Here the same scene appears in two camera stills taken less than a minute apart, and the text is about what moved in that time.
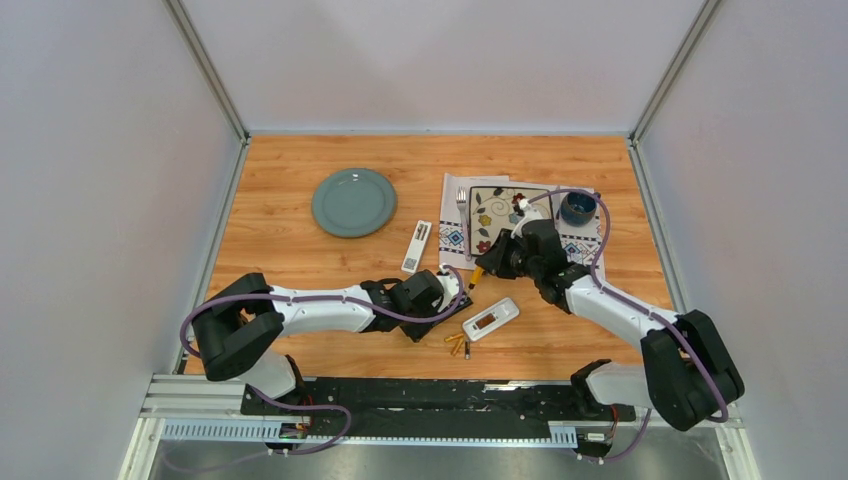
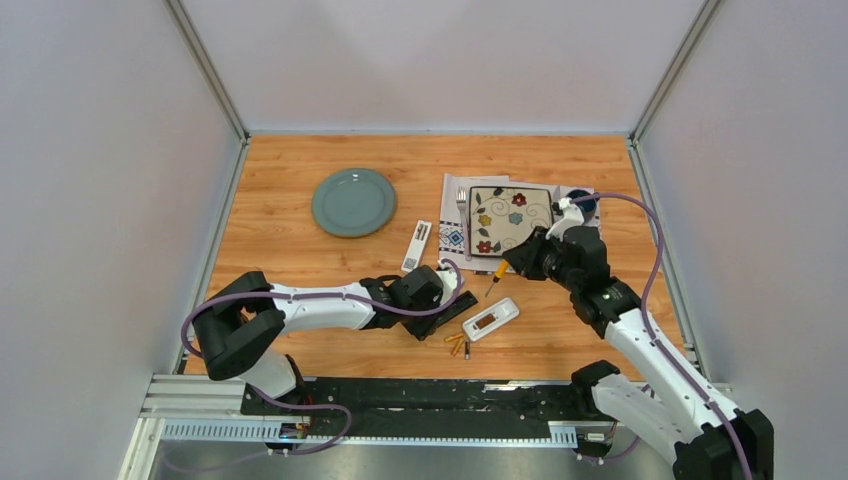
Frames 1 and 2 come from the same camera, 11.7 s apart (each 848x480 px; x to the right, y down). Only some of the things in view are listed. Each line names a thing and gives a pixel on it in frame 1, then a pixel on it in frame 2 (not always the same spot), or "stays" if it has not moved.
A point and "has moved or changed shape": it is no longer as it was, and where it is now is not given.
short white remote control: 490,319 stays
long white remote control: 417,246 stays
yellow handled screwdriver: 478,271 has moved or changed shape
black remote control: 465,302 stays
